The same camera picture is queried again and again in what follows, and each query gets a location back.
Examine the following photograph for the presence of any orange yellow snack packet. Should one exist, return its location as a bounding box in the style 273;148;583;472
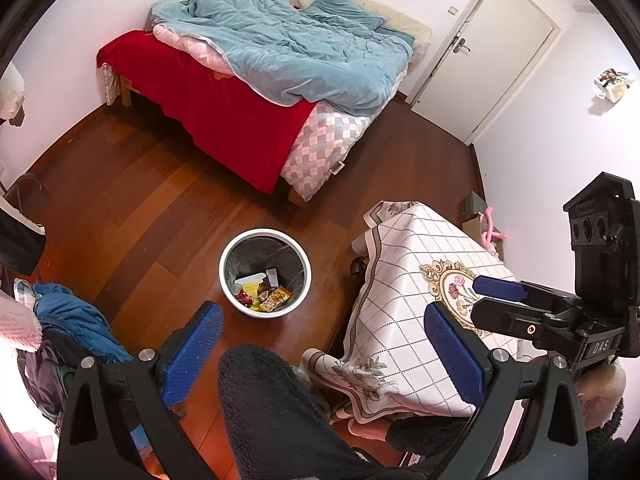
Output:
260;285;294;312

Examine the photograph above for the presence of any pink plush toy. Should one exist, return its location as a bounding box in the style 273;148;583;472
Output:
477;206;509;249

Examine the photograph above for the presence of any dark clothes pile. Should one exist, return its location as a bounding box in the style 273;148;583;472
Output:
16;339;77;422

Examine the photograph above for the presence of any light blue pillow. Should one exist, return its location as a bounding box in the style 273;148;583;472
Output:
299;0;387;32

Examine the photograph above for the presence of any person's left leg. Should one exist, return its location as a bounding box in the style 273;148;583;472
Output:
218;344;436;480

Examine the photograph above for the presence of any black bag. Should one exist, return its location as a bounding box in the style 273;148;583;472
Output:
0;205;47;277

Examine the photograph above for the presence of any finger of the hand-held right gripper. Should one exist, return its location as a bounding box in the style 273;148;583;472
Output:
472;275;583;313
470;297;556;347

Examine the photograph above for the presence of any brown cardboard box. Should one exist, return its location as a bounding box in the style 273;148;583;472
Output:
462;214;506;261

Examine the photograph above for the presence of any blue crumpled garment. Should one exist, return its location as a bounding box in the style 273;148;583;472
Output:
32;282;134;367

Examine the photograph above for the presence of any white grid floral tablecloth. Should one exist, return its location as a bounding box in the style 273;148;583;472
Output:
300;201;524;421

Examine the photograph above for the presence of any pink slipper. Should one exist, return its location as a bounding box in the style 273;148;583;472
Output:
346;416;397;439

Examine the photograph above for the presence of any white hanging bag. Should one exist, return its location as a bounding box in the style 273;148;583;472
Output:
0;61;27;127

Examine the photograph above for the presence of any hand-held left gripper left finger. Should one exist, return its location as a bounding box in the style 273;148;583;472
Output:
56;301;224;480

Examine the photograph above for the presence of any light blue duvet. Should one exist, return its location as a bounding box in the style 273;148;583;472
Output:
150;0;417;117

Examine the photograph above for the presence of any pink fuzzy cloth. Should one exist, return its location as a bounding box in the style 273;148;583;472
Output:
0;292;44;349

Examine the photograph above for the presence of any shiny yellow box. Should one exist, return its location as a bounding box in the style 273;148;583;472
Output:
244;282;271;312

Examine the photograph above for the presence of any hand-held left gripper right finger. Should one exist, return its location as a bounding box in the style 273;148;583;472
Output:
423;301;590;480

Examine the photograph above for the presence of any white round trash bin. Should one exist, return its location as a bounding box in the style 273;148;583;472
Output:
218;229;312;319

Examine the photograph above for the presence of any white door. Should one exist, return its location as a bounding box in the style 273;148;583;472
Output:
409;0;560;147

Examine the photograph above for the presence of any red bed sheet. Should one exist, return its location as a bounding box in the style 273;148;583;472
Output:
97;30;318;195

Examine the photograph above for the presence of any small grey box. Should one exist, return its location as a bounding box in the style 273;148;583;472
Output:
464;192;489;217

